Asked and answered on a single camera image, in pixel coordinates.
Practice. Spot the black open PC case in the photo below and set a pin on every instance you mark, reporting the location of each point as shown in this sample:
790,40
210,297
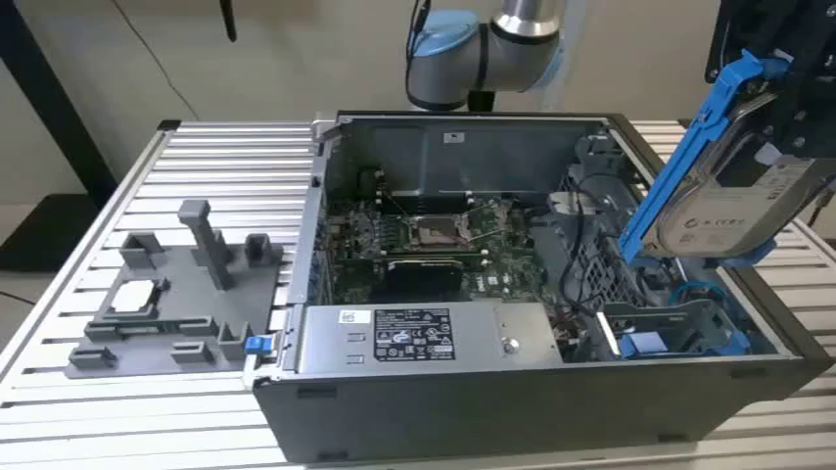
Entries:
458,416

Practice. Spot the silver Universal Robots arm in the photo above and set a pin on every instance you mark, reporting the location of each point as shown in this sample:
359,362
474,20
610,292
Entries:
458,63

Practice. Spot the CPU socket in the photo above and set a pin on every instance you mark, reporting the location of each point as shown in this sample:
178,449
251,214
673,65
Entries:
437,232

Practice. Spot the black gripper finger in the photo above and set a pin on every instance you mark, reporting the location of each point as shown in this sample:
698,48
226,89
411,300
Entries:
722,44
810,108

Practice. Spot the silver CPU chip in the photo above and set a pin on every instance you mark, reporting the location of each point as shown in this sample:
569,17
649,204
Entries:
137,296

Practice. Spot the black monitor stand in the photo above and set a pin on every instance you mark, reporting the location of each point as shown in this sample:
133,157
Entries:
59,230

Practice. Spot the silver power supply unit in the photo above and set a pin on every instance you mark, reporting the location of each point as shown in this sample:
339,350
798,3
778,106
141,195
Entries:
327,338

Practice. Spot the blue case latch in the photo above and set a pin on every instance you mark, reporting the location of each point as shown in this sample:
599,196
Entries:
257,345

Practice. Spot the thin metal locking lever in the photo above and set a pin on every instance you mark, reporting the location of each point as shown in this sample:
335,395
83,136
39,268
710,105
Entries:
399,204

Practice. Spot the grey parts rack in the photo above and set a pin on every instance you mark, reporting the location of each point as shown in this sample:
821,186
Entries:
197,294

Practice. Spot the metal disk bay cage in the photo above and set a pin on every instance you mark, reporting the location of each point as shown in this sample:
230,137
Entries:
589,245

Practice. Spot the green RAM stick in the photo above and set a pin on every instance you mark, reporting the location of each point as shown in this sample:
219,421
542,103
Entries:
157,327

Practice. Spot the black graphics card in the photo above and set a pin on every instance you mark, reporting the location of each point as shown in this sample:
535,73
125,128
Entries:
422,281

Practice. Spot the green motherboard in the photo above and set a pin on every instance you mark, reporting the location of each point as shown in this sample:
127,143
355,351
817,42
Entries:
503,254

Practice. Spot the black hanging antenna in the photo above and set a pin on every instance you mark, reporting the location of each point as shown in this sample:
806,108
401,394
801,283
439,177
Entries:
229,19

